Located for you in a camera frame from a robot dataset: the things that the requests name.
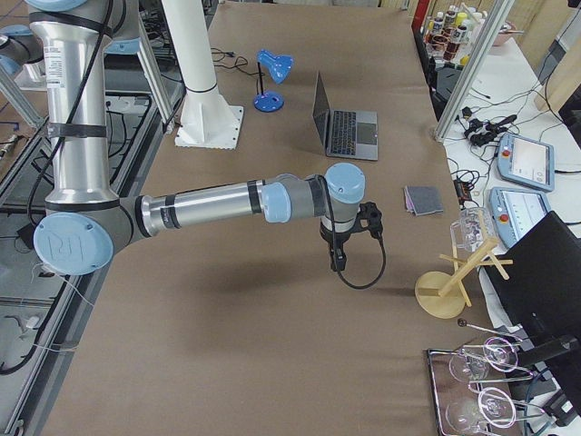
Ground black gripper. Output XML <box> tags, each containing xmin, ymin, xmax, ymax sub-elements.
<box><xmin>320</xmin><ymin>202</ymin><xmax>382</xmax><ymax>272</ymax></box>

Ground grey laptop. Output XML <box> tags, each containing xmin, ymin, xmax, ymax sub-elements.
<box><xmin>312</xmin><ymin>72</ymin><xmax>379</xmax><ymax>161</ymax></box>

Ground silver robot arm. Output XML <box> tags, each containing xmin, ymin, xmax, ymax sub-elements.
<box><xmin>1</xmin><ymin>25</ymin><xmax>44</xmax><ymax>84</ymax></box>
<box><xmin>28</xmin><ymin>1</ymin><xmax>383</xmax><ymax>275</ymax></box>

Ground grey folded cloths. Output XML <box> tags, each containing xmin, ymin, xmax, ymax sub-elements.
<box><xmin>403</xmin><ymin>185</ymin><xmax>444</xmax><ymax>216</ymax></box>

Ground clear glass mug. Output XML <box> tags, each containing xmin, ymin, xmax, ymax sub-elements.
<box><xmin>450</xmin><ymin>207</ymin><xmax>497</xmax><ymax>253</ymax></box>

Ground wooden mug tree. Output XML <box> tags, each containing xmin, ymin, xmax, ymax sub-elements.
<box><xmin>415</xmin><ymin>237</ymin><xmax>514</xmax><ymax>319</ymax></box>

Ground lower blue teach pendant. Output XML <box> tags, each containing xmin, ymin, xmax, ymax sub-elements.
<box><xmin>488</xmin><ymin>187</ymin><xmax>551</xmax><ymax>248</ymax></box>

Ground blue teach pendant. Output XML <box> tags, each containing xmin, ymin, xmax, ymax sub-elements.
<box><xmin>497</xmin><ymin>133</ymin><xmax>556</xmax><ymax>192</ymax></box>
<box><xmin>488</xmin><ymin>187</ymin><xmax>551</xmax><ymax>248</ymax></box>

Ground upper blue teach pendant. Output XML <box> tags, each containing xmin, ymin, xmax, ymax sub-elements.
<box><xmin>497</xmin><ymin>133</ymin><xmax>556</xmax><ymax>192</ymax></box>

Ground blue desk lamp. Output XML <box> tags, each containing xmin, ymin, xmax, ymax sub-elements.
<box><xmin>253</xmin><ymin>49</ymin><xmax>294</xmax><ymax>113</ymax></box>

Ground black computer monitor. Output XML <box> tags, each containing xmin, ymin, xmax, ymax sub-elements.
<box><xmin>485</xmin><ymin>212</ymin><xmax>580</xmax><ymax>411</ymax></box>

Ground upper wine glass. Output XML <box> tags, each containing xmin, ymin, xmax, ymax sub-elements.
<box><xmin>448</xmin><ymin>336</ymin><xmax>517</xmax><ymax>382</ymax></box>

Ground wine glass rack tray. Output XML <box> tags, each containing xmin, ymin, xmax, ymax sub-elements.
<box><xmin>425</xmin><ymin>319</ymin><xmax>545</xmax><ymax>435</ymax></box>

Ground lower wine glass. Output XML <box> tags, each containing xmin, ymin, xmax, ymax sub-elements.
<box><xmin>445</xmin><ymin>387</ymin><xmax>517</xmax><ymax>435</ymax></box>

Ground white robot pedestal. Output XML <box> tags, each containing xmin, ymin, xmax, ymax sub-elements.
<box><xmin>162</xmin><ymin>0</ymin><xmax>244</xmax><ymax>150</ymax></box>

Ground copper wire bottle rack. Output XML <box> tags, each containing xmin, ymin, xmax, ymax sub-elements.
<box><xmin>421</xmin><ymin>2</ymin><xmax>487</xmax><ymax>65</ymax></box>

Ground black lamp power cable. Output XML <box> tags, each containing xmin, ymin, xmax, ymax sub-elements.
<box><xmin>211</xmin><ymin>47</ymin><xmax>261</xmax><ymax>79</ymax></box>

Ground aluminium frame post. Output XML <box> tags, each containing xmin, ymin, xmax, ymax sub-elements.
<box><xmin>434</xmin><ymin>0</ymin><xmax>515</xmax><ymax>144</ymax></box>

